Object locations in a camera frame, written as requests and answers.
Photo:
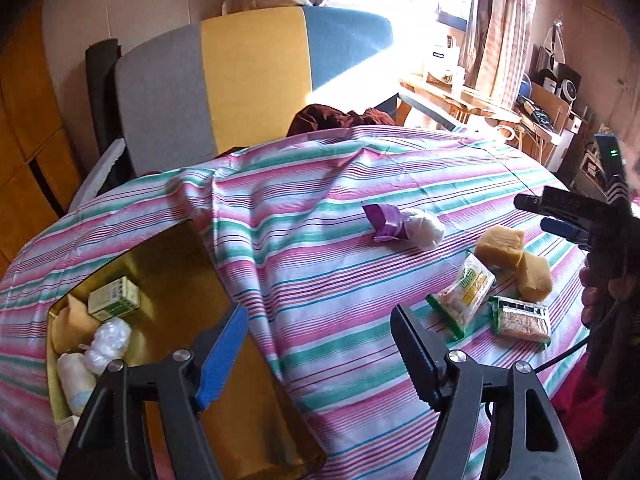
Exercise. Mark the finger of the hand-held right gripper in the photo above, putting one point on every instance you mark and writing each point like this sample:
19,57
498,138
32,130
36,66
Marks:
565,230
560,202

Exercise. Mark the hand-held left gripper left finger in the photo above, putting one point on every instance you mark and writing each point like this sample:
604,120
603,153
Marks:
222,360

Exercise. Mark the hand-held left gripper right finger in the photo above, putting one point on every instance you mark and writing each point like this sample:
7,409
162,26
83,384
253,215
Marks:
415,355

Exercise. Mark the yellow sponge block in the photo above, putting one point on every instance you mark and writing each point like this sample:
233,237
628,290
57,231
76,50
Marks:
500,247
534,280

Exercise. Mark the yellow label snack packet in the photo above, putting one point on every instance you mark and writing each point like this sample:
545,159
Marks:
465,295

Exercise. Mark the gold lined storage box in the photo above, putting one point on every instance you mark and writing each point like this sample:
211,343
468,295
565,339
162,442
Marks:
165,280

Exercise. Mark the green edged snack packet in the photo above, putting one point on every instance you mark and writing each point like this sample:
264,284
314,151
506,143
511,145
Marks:
522,321

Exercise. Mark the clear bag of white cotton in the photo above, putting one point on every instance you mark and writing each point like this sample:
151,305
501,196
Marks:
107,340
75,380

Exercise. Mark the small green carton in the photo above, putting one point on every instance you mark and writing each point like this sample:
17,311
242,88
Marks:
115,299

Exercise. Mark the white cloth pouch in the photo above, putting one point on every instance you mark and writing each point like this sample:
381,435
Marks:
425,227

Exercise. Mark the purple foil packet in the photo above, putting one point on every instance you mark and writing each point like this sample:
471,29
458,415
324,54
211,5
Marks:
385,220

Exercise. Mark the tan packet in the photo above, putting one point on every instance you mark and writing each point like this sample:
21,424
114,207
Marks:
67,327

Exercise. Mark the person's right hand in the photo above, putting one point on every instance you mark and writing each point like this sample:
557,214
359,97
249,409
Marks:
591,297

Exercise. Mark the small folding table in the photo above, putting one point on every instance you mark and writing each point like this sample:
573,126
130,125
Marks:
542,127

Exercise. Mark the cardboard sheet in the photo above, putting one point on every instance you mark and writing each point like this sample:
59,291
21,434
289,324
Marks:
550,102

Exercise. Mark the white round fan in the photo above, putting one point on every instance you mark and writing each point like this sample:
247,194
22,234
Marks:
566,91

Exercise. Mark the striped pink green bedsheet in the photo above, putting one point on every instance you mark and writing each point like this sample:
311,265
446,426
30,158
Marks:
325,285

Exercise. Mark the blue round object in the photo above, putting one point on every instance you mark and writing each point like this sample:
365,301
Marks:
524,87

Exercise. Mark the wooden side table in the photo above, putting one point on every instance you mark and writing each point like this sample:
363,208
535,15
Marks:
450,95

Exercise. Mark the red blanket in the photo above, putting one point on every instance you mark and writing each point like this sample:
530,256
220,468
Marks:
580,410

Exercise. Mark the striped beige curtain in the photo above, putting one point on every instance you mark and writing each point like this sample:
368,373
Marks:
500,35

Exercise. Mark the dark red cloth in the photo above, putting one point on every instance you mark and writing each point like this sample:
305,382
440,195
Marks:
325,117

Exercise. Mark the grey yellow blue chair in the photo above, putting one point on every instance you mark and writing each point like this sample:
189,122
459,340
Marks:
250,75

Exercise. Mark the wooden wardrobe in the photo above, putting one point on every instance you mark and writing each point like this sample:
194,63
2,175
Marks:
30,110

